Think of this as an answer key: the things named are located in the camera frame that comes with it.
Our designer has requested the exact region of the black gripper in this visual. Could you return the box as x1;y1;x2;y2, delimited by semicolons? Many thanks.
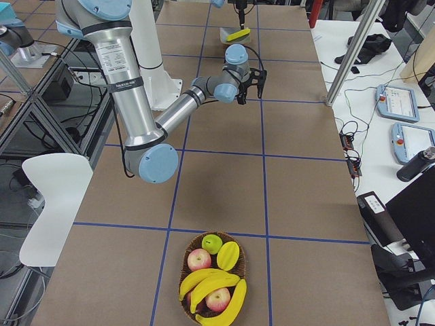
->
237;68;267;105
228;0;255;30

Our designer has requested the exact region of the greenish yellow banana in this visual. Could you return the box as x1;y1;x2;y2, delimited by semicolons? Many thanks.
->
226;29;251;42

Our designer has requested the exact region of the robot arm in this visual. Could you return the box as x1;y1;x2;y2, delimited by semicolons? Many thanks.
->
210;0;257;30
56;1;267;183

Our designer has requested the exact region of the square grey-blue plate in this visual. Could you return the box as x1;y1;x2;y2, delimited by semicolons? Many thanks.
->
220;27;251;45

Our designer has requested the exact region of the woven brown fruit basket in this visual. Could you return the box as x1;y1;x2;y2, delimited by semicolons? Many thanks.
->
178;232;247;325

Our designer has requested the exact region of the yellow banana in basket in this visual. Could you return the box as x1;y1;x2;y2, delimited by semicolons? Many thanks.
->
190;274;241;314

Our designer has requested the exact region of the yellow banana basket edge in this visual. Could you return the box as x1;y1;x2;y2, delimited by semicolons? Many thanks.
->
195;279;247;326

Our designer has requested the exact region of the black cloth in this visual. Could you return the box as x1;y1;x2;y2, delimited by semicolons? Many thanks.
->
354;34;392;65

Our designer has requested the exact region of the blue teach pendant far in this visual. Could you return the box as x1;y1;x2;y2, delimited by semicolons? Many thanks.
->
375;84;420;123

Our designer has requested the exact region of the blue teach pendant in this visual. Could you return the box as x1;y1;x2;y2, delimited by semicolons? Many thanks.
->
375;84;420;123
391;123;434;165

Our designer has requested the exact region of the green apple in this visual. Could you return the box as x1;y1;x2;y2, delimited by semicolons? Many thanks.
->
201;234;223;255

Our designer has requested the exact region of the yellow starfruit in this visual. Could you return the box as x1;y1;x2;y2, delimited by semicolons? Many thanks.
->
217;241;240;271

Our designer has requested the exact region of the blue teach pendant near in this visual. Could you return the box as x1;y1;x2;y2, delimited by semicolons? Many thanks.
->
391;123;434;165

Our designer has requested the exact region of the red apple upper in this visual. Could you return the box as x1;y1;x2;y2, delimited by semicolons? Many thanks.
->
187;249;211;272

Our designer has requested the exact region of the red apple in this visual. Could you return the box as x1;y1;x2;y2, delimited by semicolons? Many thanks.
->
205;287;231;312
187;249;211;272

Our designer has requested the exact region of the black label printer box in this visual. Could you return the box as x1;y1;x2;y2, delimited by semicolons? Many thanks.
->
357;192;404;247

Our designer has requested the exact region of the black bottle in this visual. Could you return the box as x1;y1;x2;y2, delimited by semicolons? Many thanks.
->
396;146;434;182

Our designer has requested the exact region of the black monitor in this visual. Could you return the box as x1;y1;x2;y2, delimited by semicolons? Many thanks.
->
387;167;434;267

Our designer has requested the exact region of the white chair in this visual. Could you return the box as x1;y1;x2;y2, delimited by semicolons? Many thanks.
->
19;153;93;268

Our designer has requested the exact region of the red apple lower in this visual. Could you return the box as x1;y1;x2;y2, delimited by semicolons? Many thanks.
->
205;287;231;312

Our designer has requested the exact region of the grey aluminium frame post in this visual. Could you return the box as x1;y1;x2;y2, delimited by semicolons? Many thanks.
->
325;0;385;107

